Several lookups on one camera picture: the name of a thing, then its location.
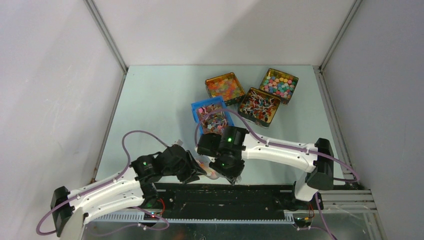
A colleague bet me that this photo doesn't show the tin of wrapped candies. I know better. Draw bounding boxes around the tin of wrapped candies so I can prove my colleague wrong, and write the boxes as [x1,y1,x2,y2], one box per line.
[237,87,281,128]

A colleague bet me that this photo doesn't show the blue plastic candy bin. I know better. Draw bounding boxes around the blue plastic candy bin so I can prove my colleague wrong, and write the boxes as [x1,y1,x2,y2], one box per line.
[191,96,234,135]

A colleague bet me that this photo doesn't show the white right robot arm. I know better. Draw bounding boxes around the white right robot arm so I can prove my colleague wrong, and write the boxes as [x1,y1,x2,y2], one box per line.
[196,126,334,209]

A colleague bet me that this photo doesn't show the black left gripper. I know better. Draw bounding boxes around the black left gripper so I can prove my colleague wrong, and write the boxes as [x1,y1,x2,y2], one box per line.
[163,150,207,184]

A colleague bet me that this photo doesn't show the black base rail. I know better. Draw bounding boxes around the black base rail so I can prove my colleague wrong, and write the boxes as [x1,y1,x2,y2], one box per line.
[139,183,324,219]

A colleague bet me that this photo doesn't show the tin of orange candies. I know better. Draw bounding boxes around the tin of orange candies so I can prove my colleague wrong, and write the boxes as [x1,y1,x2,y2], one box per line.
[204,72,246,106]

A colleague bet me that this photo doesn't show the clear plastic scoop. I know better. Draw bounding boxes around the clear plastic scoop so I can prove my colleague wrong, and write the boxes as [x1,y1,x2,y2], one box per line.
[229,175,242,186]

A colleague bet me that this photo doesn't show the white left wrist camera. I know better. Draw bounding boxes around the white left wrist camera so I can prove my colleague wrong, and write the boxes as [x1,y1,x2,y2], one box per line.
[174,139,184,147]

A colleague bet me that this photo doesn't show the clear plastic jar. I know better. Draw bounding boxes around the clear plastic jar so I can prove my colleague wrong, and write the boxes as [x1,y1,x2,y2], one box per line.
[195,156,220,180]

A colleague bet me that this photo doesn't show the tin of pastel candies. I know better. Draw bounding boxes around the tin of pastel candies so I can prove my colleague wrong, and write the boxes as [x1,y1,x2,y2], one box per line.
[258,68,299,105]

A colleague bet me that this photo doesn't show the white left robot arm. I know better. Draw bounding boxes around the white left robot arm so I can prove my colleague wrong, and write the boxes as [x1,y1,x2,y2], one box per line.
[50,144,207,237]

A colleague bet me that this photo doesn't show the grey slotted cable duct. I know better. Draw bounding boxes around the grey slotted cable duct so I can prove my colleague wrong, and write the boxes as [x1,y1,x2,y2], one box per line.
[92,210,295,224]

